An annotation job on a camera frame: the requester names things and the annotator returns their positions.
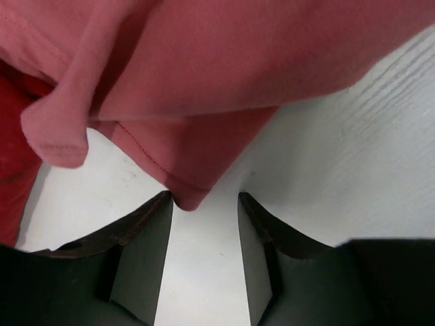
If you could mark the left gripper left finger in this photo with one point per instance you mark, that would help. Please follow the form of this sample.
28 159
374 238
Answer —
109 277

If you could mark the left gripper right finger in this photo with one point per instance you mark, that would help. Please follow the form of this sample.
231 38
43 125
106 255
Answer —
292 279

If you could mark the salmon pink t-shirt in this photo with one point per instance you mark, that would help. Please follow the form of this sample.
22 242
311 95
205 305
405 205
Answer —
182 87

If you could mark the folded dark red t-shirt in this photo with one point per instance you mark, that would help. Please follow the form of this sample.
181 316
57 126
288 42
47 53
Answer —
19 163

